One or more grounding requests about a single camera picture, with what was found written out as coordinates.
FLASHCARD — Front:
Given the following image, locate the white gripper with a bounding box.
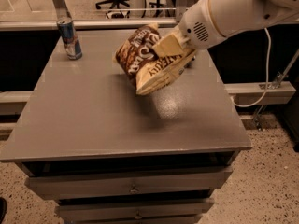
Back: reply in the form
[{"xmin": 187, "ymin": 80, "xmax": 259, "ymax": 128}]
[{"xmin": 152, "ymin": 0, "xmax": 225, "ymax": 57}]

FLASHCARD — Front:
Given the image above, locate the brown yellow chip bag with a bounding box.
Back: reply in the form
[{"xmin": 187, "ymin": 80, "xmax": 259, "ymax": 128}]
[{"xmin": 114, "ymin": 23, "xmax": 196, "ymax": 95}]

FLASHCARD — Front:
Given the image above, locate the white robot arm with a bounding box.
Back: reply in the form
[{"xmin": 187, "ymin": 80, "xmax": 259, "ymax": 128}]
[{"xmin": 153, "ymin": 0, "xmax": 299, "ymax": 57}]

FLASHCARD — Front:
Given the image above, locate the dark blue chip bag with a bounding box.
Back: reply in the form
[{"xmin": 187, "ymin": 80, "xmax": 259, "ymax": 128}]
[{"xmin": 184, "ymin": 56, "xmax": 196, "ymax": 68}]

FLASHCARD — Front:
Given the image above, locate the blue silver redbull can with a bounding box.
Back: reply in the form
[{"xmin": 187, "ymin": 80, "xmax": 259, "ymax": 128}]
[{"xmin": 57, "ymin": 17, "xmax": 82, "ymax": 60}]

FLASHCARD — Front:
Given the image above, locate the grey drawer cabinet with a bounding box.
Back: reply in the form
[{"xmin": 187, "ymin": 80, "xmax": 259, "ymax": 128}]
[{"xmin": 1, "ymin": 30, "xmax": 250, "ymax": 224}]

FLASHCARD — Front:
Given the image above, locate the grey metal railing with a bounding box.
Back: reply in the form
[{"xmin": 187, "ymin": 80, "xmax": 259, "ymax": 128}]
[{"xmin": 0, "ymin": 17, "xmax": 177, "ymax": 32}]

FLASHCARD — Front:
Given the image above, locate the lower grey drawer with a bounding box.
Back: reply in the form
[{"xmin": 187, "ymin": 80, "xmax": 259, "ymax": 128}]
[{"xmin": 56, "ymin": 198, "xmax": 214, "ymax": 222}]

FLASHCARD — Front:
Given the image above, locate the grey drawer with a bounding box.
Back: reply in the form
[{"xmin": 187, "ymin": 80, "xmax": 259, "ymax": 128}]
[
  {"xmin": 56, "ymin": 198, "xmax": 214, "ymax": 222},
  {"xmin": 25, "ymin": 166, "xmax": 233, "ymax": 200}
]

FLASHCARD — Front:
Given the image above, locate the upper grey drawer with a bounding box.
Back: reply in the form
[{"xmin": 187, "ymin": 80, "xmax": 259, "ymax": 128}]
[{"xmin": 25, "ymin": 166, "xmax": 233, "ymax": 200}]

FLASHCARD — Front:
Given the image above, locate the black shoe tip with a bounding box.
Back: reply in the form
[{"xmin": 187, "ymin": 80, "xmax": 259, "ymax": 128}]
[{"xmin": 0, "ymin": 197, "xmax": 7, "ymax": 224}]

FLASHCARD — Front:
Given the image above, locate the white cable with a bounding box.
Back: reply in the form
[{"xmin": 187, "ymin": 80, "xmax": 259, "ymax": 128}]
[{"xmin": 232, "ymin": 27, "xmax": 271, "ymax": 108}]

